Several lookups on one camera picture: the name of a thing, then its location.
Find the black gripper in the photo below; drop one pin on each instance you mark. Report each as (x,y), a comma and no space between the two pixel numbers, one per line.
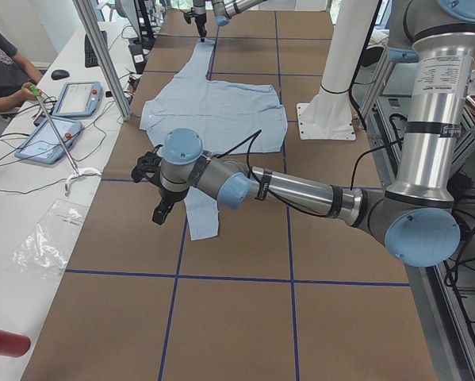
(198,17)
(166,196)

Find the light blue button-up shirt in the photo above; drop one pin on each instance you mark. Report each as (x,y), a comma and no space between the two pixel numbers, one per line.
(194,121)

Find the black keyboard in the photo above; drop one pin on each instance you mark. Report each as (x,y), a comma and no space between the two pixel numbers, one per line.
(90,58)

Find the upper blue teach pendant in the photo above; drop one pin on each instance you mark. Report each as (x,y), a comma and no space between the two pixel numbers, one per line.
(78,99)

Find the blue teach pendant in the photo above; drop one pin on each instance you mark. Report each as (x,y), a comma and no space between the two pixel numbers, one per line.
(78,99)
(43,145)

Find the clear plastic bag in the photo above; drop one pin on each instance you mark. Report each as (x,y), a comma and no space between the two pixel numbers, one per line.
(45,252)

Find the lower blue teach pendant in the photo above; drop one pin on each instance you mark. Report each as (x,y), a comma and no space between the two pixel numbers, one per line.
(43,145)

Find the black computer mouse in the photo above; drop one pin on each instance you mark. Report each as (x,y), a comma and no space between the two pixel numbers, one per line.
(59,74)

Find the metal reacher grabber stick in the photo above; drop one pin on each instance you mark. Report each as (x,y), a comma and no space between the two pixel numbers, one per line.
(78,172)

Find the seated person dark shirt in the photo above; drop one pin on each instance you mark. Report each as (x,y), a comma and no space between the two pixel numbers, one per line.
(17,75)

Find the red cylinder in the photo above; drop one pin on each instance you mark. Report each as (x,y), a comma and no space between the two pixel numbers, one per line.
(13,345)

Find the aluminium frame post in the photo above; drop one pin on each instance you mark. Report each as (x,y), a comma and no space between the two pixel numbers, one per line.
(90,23)

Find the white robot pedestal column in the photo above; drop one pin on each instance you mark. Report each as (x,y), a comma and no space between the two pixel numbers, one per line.
(329,115)

